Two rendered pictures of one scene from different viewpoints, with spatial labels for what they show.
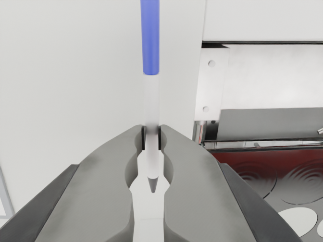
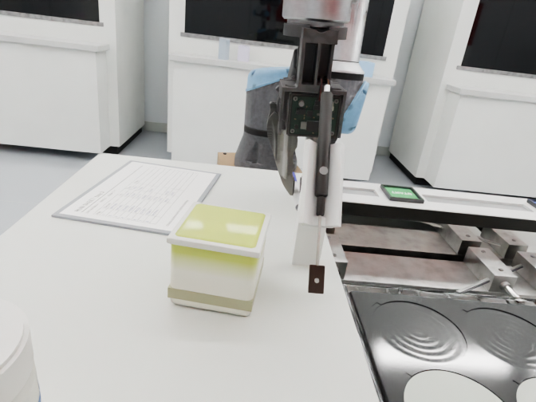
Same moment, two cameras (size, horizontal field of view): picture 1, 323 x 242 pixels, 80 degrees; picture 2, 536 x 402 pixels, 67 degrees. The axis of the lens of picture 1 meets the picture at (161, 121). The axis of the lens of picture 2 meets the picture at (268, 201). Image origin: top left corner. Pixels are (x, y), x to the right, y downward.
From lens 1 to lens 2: 0.59 m
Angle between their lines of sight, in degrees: 94
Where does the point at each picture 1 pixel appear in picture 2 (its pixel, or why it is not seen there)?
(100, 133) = (264, 209)
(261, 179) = (437, 325)
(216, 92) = (337, 249)
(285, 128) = not seen: hidden behind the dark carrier
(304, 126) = not seen: hidden behind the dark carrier
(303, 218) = not seen: outside the picture
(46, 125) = (235, 203)
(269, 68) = (377, 262)
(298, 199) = (524, 362)
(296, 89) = (411, 274)
